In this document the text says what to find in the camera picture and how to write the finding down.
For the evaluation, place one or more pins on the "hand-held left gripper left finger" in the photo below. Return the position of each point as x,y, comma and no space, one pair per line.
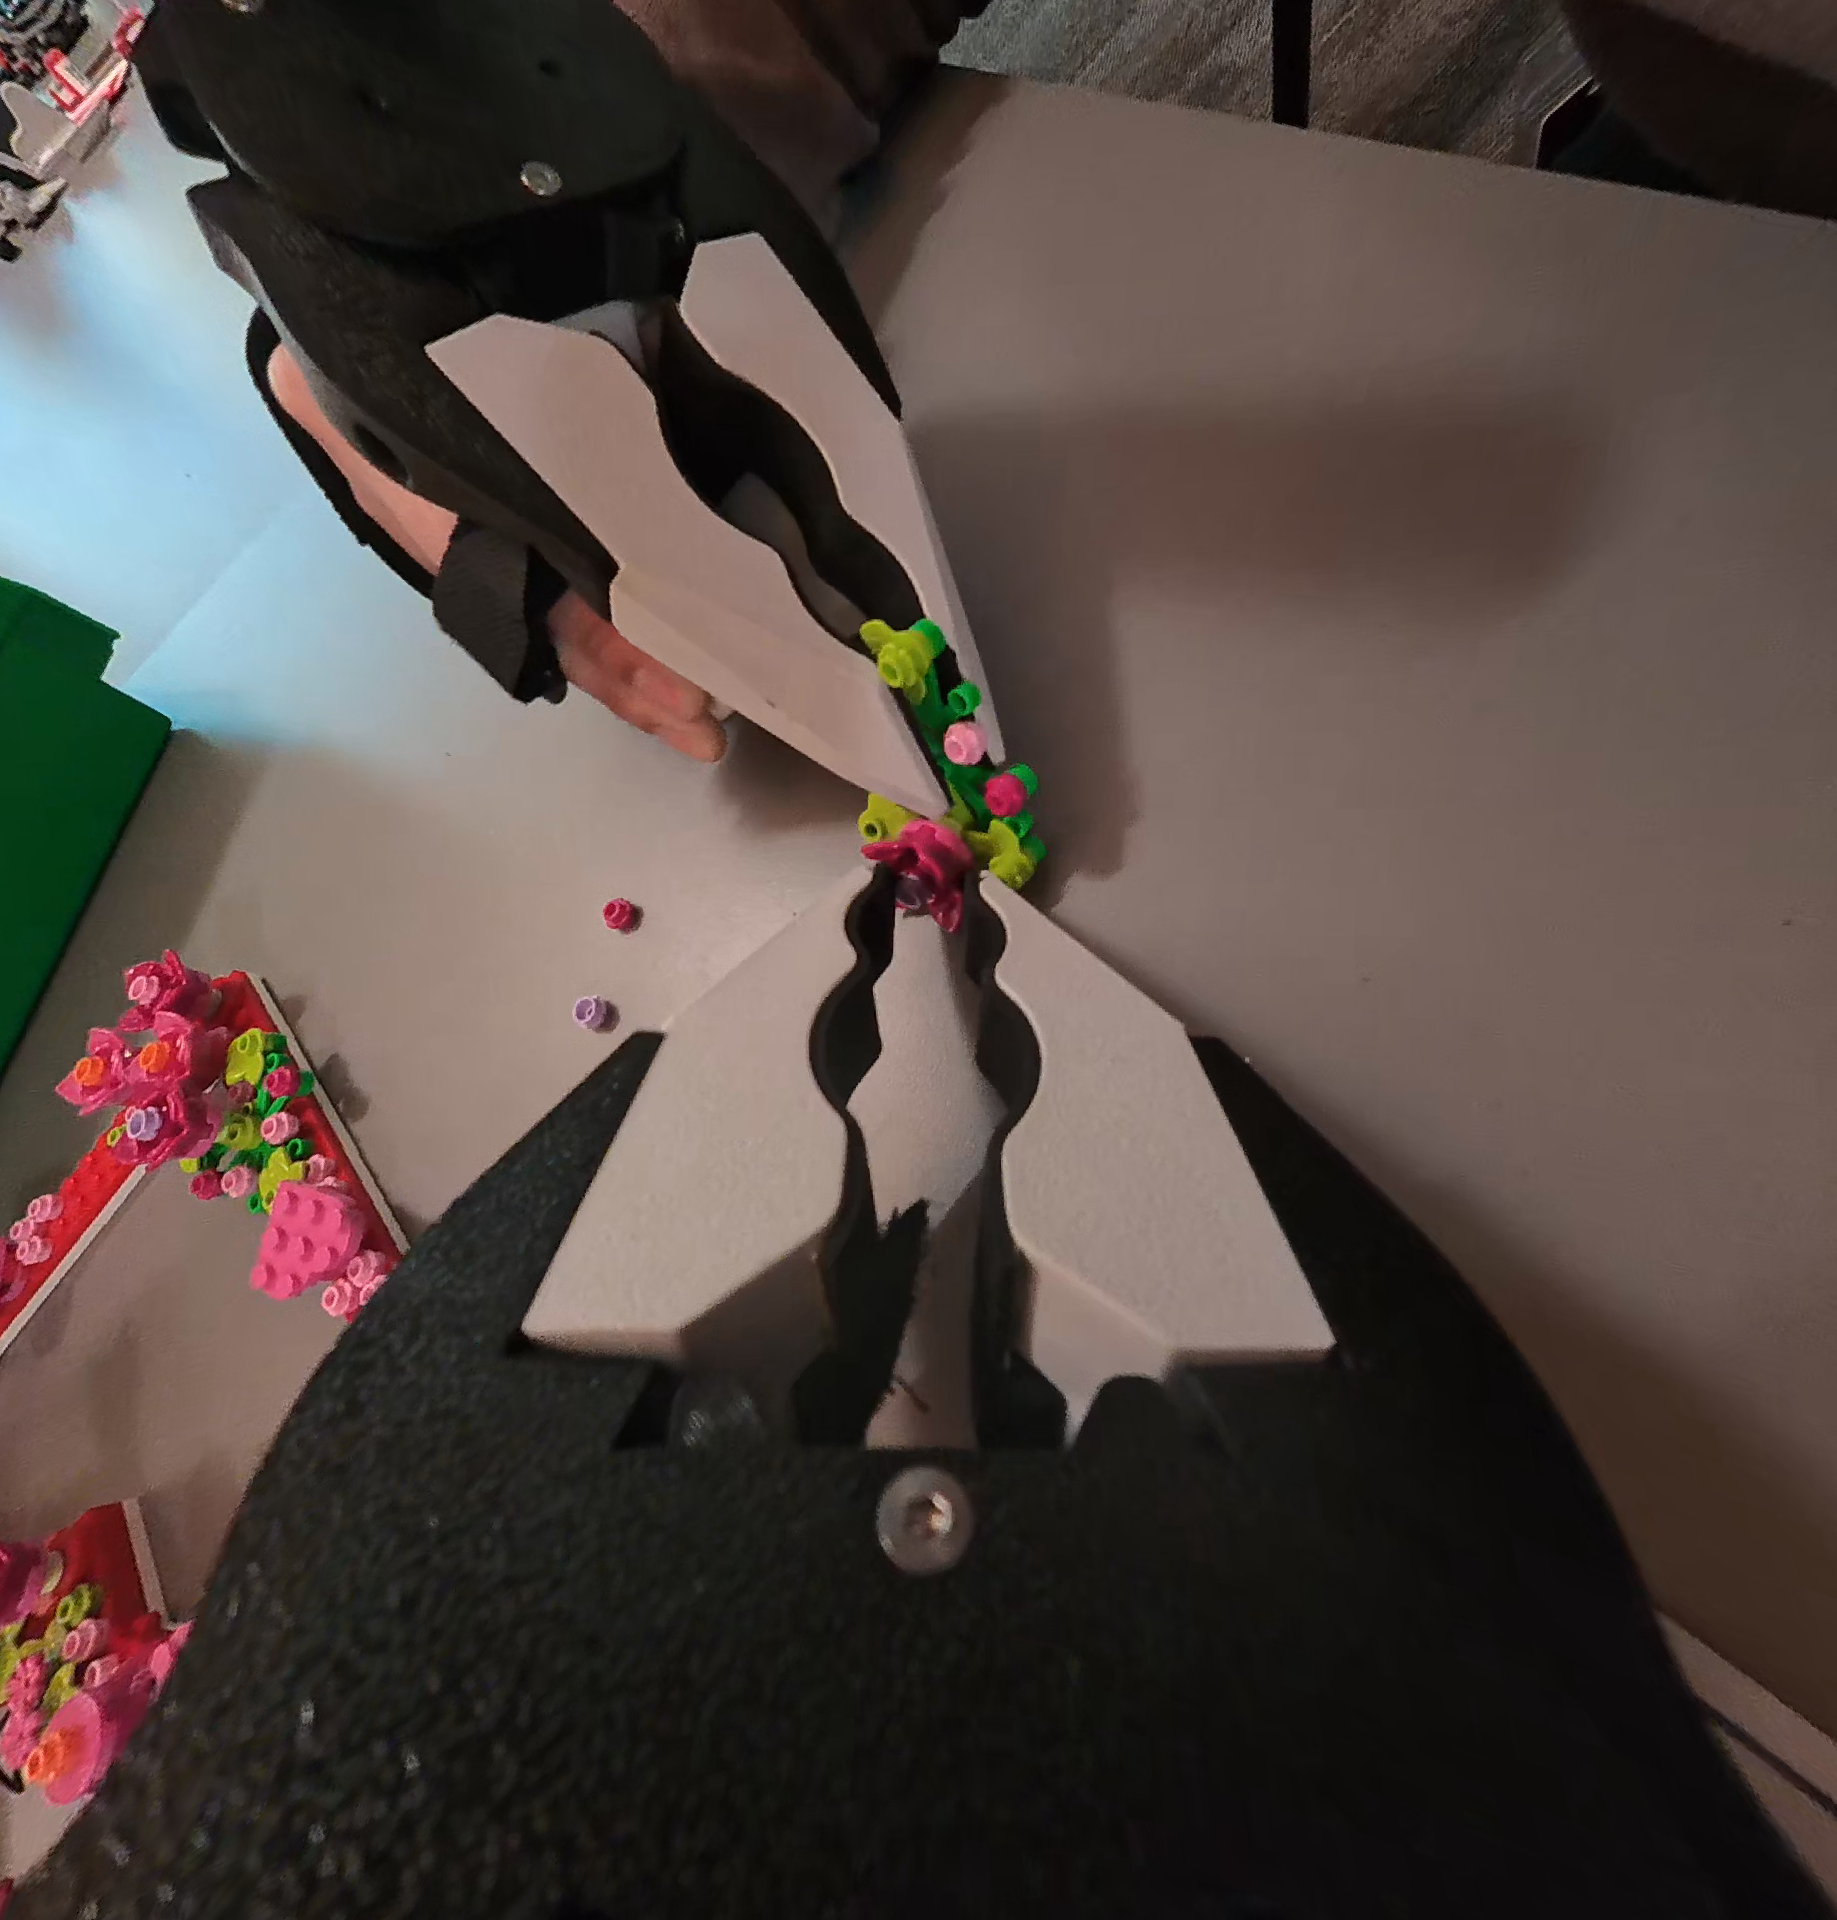
678,1201

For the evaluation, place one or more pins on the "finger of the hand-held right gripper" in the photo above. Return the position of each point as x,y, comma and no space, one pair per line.
843,405
633,510

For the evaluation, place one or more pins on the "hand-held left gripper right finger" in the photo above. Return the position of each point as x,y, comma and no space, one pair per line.
1143,1201

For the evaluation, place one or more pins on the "green lego flower sprig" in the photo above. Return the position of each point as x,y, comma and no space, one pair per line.
957,751

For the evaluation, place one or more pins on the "red lego heart wreath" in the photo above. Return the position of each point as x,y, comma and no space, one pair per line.
303,1236

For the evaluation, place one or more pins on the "magenta lego flower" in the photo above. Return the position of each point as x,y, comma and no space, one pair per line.
926,855

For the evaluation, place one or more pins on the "person's right hand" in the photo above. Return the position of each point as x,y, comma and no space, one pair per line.
641,682

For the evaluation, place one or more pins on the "grey and red toy model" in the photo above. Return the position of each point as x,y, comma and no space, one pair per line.
41,135

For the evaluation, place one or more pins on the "green plastic bin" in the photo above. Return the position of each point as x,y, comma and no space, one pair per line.
34,841

